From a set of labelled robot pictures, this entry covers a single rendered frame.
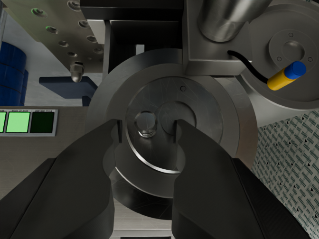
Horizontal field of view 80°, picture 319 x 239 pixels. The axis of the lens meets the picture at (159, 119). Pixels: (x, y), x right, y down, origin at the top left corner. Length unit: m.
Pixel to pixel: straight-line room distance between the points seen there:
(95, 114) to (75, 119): 0.37
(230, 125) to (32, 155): 0.50
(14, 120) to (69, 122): 0.13
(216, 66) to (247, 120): 0.05
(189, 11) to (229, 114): 0.09
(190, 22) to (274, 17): 0.11
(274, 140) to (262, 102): 0.16
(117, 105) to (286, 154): 0.26
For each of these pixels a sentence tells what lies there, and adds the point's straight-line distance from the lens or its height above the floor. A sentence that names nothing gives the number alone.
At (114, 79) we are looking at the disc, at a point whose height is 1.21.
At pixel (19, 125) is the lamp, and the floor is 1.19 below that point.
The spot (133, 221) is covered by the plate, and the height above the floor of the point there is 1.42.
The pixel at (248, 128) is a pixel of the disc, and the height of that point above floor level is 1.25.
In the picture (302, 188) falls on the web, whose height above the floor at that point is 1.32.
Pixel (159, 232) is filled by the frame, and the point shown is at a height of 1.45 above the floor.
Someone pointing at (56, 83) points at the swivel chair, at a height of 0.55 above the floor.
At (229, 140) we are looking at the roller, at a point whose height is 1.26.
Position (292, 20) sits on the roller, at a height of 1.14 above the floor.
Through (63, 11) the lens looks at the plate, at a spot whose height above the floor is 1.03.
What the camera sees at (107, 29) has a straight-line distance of 0.21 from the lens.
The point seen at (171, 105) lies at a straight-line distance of 0.15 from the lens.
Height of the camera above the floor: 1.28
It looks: 12 degrees down
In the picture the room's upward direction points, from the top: 180 degrees clockwise
